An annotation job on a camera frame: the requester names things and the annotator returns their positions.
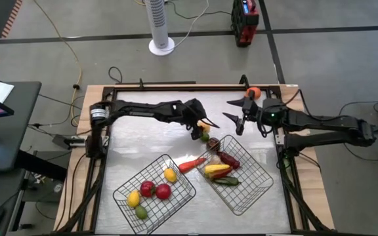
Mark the yellow lemon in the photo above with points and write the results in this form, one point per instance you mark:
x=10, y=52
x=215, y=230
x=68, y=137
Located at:
x=134, y=198
x=170, y=174

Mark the black metal table frame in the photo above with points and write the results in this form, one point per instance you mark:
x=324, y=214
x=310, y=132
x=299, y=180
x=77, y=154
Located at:
x=176, y=88

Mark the round grey disc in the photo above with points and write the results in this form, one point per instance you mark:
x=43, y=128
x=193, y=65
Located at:
x=57, y=187

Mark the red and black case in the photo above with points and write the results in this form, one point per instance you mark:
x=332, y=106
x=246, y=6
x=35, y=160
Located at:
x=244, y=21

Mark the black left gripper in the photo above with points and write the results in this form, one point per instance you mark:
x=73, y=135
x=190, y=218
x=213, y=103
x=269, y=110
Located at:
x=194, y=111

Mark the pale garlic bulb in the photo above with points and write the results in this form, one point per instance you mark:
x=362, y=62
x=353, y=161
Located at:
x=214, y=159

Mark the white tower fan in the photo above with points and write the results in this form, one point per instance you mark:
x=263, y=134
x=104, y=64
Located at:
x=159, y=26

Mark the dark red apple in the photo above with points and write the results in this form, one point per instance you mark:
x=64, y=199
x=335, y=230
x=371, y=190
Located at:
x=213, y=143

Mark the yellow-orange mango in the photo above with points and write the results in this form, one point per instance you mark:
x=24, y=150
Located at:
x=204, y=126

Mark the black desk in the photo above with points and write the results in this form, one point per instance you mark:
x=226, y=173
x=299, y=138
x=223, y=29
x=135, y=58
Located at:
x=15, y=137

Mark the small black clamp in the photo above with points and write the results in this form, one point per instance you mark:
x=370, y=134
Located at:
x=141, y=82

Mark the orange carrot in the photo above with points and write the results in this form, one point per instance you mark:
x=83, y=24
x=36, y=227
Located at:
x=191, y=165

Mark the dark red sweet potato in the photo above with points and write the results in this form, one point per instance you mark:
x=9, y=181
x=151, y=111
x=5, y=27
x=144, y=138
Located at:
x=230, y=160

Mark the green lime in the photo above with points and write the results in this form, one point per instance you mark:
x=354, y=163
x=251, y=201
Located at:
x=204, y=137
x=141, y=212

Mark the black hooked clamp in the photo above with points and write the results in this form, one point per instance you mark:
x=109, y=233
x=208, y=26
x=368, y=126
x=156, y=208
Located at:
x=244, y=81

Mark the yellow corn cob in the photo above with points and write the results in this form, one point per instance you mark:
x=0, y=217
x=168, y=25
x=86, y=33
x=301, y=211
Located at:
x=217, y=168

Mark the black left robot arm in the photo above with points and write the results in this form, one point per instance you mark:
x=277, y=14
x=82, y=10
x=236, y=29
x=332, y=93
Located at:
x=143, y=109

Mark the orange fruit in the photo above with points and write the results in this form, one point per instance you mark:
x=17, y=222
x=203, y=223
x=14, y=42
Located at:
x=257, y=93

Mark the dark green cucumber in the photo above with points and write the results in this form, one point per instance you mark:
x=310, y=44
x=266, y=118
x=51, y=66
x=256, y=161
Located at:
x=227, y=181

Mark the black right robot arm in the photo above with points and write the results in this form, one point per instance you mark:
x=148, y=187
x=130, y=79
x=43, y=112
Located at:
x=323, y=121

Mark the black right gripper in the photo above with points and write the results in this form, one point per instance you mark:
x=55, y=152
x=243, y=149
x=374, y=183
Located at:
x=251, y=108

